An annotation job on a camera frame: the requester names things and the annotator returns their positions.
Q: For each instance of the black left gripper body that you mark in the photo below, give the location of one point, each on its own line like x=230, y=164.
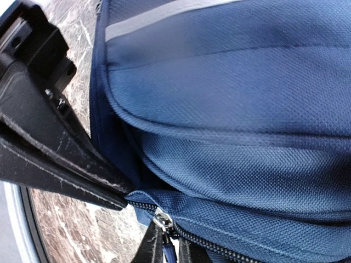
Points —
x=27, y=36

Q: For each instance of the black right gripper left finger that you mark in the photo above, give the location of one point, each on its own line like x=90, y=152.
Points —
x=150, y=249

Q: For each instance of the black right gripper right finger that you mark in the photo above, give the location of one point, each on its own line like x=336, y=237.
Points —
x=187, y=251

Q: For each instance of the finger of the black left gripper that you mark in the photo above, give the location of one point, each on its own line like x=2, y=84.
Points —
x=27, y=111
x=29, y=168

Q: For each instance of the navy blue student backpack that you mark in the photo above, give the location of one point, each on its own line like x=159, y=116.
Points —
x=233, y=117

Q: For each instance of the black front table rail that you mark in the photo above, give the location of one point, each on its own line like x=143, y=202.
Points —
x=33, y=226

